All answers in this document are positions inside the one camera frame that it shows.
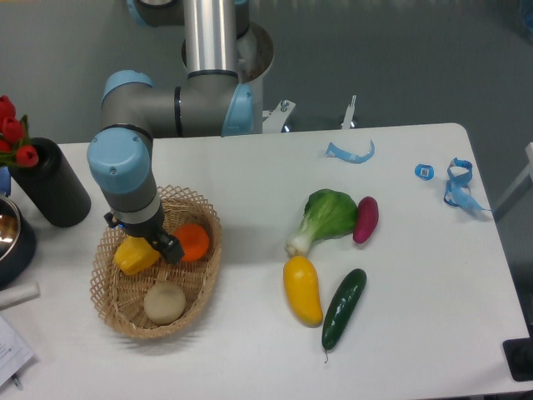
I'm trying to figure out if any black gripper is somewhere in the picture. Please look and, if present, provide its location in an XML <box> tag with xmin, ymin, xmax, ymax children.
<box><xmin>104</xmin><ymin>205</ymin><xmax>184</xmax><ymax>264</ymax></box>

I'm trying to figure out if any yellow squash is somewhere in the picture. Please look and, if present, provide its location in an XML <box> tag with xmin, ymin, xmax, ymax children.
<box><xmin>283</xmin><ymin>256</ymin><xmax>323</xmax><ymax>327</ymax></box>

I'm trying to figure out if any woven wicker basket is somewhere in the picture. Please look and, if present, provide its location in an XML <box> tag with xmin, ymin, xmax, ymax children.
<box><xmin>90</xmin><ymin>185</ymin><xmax>222</xmax><ymax>339</ymax></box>

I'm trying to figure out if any white table clamp bracket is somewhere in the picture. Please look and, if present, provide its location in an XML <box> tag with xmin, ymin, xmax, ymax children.
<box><xmin>262</xmin><ymin>99</ymin><xmax>296</xmax><ymax>133</ymax></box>

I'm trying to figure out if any purple sweet potato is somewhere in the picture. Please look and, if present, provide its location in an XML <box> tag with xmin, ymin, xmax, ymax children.
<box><xmin>352</xmin><ymin>197</ymin><xmax>379</xmax><ymax>244</ymax></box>

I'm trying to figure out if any white paper roll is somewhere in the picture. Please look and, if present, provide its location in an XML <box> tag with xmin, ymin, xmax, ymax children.
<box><xmin>0</xmin><ymin>282</ymin><xmax>40</xmax><ymax>310</ymax></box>

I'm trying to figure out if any crumpled blue tape strip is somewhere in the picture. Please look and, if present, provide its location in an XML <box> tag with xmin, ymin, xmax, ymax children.
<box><xmin>443</xmin><ymin>157</ymin><xmax>491</xmax><ymax>212</ymax></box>

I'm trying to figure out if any white table clamp post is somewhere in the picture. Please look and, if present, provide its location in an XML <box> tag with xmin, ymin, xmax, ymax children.
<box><xmin>341</xmin><ymin>94</ymin><xmax>357</xmax><ymax>130</ymax></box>

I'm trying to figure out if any printed paper sheet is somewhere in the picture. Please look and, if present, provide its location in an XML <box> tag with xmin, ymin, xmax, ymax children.
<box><xmin>0</xmin><ymin>317</ymin><xmax>35</xmax><ymax>391</ymax></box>

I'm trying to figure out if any curved blue tape strip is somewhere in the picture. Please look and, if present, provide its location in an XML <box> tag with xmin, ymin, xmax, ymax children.
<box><xmin>324</xmin><ymin>140</ymin><xmax>376</xmax><ymax>164</ymax></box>

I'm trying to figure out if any orange fruit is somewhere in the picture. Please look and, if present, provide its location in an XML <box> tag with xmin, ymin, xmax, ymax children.
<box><xmin>173</xmin><ymin>223</ymin><xmax>210</xmax><ymax>262</ymax></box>

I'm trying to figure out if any small blue tape piece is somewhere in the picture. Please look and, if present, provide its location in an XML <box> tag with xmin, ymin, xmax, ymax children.
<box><xmin>414</xmin><ymin>163</ymin><xmax>435</xmax><ymax>181</ymax></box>

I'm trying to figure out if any yellow bell pepper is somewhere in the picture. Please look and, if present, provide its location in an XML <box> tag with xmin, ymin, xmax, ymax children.
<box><xmin>113</xmin><ymin>236</ymin><xmax>161</xmax><ymax>275</ymax></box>

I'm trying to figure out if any black cylindrical vase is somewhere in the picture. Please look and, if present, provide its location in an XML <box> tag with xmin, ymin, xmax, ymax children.
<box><xmin>8</xmin><ymin>137</ymin><xmax>91</xmax><ymax>228</ymax></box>

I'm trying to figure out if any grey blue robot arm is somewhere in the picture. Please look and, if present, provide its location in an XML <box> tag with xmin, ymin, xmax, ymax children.
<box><xmin>87</xmin><ymin>1</ymin><xmax>253</xmax><ymax>263</ymax></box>

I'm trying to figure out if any green bok choy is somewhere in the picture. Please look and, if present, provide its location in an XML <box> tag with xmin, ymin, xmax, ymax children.
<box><xmin>286</xmin><ymin>188</ymin><xmax>358</xmax><ymax>257</ymax></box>

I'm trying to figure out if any red tulip bouquet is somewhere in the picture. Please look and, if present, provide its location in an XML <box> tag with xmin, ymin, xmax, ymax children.
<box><xmin>1</xmin><ymin>95</ymin><xmax>39</xmax><ymax>168</ymax></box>

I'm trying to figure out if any green cucumber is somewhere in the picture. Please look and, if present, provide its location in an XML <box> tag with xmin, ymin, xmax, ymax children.
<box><xmin>321</xmin><ymin>268</ymin><xmax>367</xmax><ymax>363</ymax></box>

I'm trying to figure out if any black device at edge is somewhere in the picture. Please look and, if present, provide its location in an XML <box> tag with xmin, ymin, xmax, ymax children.
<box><xmin>503</xmin><ymin>337</ymin><xmax>532</xmax><ymax>382</ymax></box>

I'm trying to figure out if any beige round bun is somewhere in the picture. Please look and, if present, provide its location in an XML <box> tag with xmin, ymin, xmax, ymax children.
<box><xmin>143</xmin><ymin>282</ymin><xmax>187</xmax><ymax>325</ymax></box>

